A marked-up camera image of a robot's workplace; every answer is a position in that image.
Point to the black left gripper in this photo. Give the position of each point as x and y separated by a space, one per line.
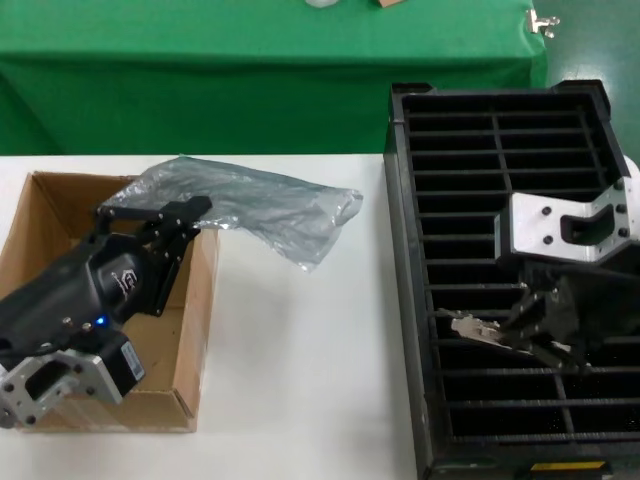
75 290

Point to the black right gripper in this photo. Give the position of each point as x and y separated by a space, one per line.
600 310

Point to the graphics card with metal bracket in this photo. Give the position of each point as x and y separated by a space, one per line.
475 331

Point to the grey antistatic plastic bag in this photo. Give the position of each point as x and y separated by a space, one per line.
260 205

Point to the large brown cardboard box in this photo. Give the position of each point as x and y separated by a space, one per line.
50 210

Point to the black slotted plastic container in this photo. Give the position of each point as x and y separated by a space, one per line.
450 175

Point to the flat open cardboard box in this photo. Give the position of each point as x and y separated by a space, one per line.
387 2

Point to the green tablecloth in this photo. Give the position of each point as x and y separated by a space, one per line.
250 75

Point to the silver binder clip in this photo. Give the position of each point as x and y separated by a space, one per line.
537 22

